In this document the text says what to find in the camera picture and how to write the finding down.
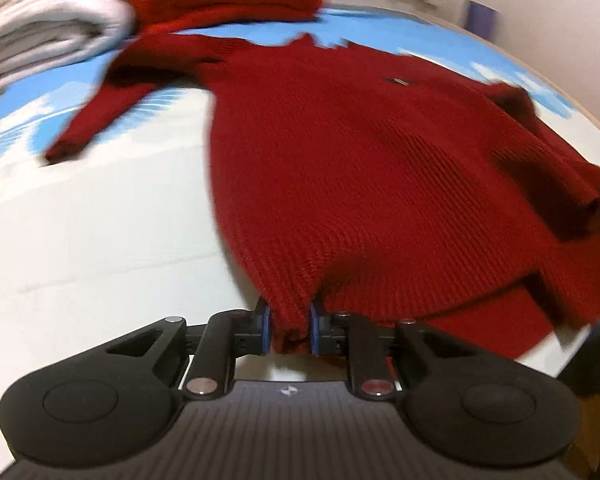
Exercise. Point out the purple box by wall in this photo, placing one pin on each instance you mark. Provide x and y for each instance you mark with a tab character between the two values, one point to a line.
480	20

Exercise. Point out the blue white patterned bedsheet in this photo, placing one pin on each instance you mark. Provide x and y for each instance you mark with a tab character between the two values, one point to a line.
123	236

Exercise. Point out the dark red knit sweater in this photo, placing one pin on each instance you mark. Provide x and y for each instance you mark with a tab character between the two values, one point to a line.
379	184

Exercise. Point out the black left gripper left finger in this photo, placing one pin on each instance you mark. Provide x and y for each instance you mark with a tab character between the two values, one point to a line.
198	360

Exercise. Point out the folded beige blanket stack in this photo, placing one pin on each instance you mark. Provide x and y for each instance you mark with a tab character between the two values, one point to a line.
38	35

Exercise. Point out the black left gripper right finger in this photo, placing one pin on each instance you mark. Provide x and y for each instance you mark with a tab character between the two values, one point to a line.
382	361

